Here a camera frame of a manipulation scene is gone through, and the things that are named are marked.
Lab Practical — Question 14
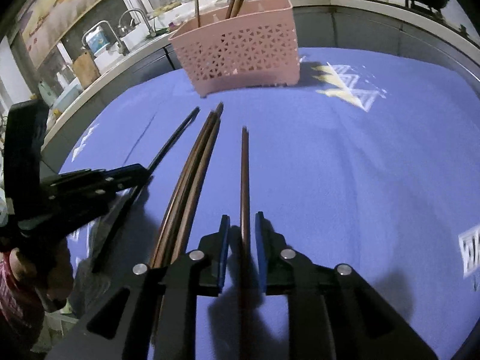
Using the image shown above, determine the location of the dark brown wooden chopstick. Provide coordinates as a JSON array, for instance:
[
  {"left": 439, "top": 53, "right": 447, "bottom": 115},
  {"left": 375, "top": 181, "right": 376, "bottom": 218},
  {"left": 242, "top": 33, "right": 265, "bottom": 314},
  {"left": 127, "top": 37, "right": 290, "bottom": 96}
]
[{"left": 170, "top": 117, "right": 221, "bottom": 263}]

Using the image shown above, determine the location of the reddish brown wooden chopstick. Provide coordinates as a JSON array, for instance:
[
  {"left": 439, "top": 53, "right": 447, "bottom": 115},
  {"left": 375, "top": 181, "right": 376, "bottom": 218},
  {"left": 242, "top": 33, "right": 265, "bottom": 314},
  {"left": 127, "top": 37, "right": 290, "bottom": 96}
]
[{"left": 240, "top": 127, "right": 251, "bottom": 254}]

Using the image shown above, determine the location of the chrome kitchen faucet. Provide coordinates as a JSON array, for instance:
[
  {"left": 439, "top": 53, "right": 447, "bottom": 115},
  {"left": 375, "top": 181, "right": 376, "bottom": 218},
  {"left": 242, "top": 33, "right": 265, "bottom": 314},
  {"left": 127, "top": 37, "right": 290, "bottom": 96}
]
[
  {"left": 117, "top": 8, "right": 157, "bottom": 38},
  {"left": 81, "top": 20, "right": 129, "bottom": 57}
]

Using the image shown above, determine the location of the person's left hand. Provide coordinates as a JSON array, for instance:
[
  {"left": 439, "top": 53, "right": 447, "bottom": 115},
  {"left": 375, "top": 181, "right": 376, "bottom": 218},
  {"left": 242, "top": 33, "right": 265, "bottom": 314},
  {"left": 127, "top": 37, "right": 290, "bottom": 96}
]
[{"left": 9, "top": 237, "right": 74, "bottom": 313}]

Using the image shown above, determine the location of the wooden cutting board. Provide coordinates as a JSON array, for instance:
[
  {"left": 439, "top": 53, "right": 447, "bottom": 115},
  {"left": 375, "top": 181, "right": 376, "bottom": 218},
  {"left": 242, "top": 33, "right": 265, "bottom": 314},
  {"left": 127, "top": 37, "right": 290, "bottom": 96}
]
[{"left": 72, "top": 50, "right": 101, "bottom": 89}]

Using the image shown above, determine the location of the blue printed tablecloth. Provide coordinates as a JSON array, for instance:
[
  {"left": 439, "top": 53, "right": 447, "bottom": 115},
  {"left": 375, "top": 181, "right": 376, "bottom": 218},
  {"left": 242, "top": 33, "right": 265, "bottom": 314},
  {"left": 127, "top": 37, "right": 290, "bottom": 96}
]
[{"left": 62, "top": 48, "right": 479, "bottom": 359}]

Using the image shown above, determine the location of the fruit print window blind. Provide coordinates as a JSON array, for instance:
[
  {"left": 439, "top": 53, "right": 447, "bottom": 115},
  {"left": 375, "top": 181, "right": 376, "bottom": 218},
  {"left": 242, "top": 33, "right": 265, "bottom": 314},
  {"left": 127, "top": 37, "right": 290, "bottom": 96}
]
[{"left": 19, "top": 0, "right": 102, "bottom": 68}]

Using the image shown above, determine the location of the pink perforated utensil basket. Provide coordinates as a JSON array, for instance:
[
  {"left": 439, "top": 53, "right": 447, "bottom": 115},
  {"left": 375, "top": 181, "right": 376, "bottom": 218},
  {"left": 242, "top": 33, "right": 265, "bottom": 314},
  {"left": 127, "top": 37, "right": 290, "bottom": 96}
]
[{"left": 169, "top": 0, "right": 300, "bottom": 98}]

